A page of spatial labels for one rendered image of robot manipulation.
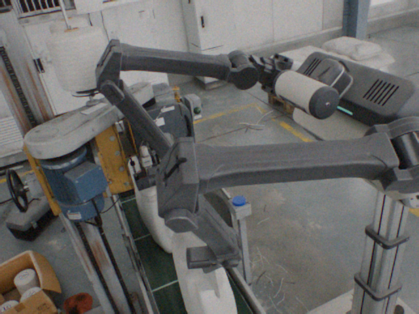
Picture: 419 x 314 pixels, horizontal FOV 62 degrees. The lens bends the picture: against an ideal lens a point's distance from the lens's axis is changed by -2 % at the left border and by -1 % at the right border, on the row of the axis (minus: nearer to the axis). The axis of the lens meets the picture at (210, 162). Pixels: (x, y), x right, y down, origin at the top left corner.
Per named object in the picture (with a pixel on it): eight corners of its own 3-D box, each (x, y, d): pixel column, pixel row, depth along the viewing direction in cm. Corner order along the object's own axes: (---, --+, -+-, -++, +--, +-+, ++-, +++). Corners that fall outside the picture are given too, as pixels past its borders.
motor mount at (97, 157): (116, 196, 121) (102, 156, 113) (97, 203, 119) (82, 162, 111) (103, 159, 144) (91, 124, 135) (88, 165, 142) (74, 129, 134)
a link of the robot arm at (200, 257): (241, 263, 86) (235, 229, 90) (194, 267, 84) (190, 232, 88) (230, 274, 96) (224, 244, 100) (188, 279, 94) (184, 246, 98)
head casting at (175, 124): (199, 158, 152) (188, 93, 136) (144, 176, 145) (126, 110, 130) (177, 132, 176) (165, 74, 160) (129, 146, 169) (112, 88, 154)
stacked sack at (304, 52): (332, 61, 410) (332, 49, 403) (282, 74, 395) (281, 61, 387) (311, 54, 446) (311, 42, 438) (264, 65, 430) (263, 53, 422)
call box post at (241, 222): (255, 315, 203) (244, 212, 162) (250, 317, 202) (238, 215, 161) (252, 311, 206) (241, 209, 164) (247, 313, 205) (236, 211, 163)
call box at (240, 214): (252, 214, 160) (251, 203, 157) (236, 220, 158) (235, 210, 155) (243, 204, 167) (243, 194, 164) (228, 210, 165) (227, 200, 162)
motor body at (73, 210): (110, 216, 124) (88, 156, 110) (66, 231, 120) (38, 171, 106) (103, 193, 136) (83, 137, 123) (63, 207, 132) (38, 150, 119)
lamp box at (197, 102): (203, 119, 144) (200, 98, 139) (193, 122, 143) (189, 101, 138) (196, 112, 150) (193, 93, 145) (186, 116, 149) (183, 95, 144)
